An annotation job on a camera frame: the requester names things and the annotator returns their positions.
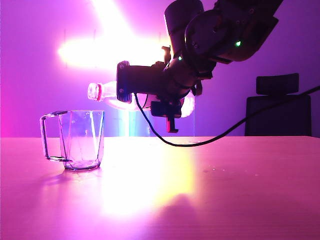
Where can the black office chair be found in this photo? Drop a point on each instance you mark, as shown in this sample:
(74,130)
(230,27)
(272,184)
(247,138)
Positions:
(277,120)

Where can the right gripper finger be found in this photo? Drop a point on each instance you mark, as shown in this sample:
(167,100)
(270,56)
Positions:
(167,55)
(165,110)

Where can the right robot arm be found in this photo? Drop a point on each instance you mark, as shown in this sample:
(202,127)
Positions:
(225,30)

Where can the diagonal LED light bar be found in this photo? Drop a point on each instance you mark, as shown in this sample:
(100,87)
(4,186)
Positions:
(107,15)

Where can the transparent faceted plastic mug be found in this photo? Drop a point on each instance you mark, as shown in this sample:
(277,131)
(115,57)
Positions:
(82,140)

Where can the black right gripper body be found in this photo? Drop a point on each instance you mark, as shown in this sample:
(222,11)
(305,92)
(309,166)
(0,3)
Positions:
(150,80)

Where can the vertical LED light bar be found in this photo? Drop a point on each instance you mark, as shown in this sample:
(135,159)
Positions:
(131,125)

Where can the horizontal LED light bar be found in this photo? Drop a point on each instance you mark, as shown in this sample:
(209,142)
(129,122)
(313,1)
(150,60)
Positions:
(100,52)

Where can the mineral water bottle red label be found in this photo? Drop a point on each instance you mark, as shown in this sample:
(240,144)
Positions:
(107,91)

